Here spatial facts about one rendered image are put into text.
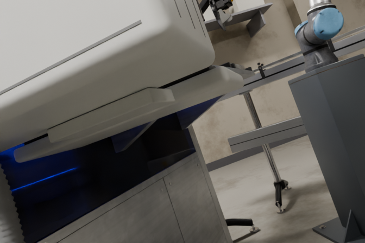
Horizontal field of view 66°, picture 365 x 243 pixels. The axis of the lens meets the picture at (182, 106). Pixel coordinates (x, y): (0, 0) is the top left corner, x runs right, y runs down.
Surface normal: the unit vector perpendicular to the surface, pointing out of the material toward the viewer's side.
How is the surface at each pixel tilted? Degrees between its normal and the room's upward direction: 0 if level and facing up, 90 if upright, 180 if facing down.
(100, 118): 90
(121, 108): 90
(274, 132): 90
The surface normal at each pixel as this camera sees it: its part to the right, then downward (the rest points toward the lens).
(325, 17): -0.02, 0.07
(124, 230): 0.84, -0.33
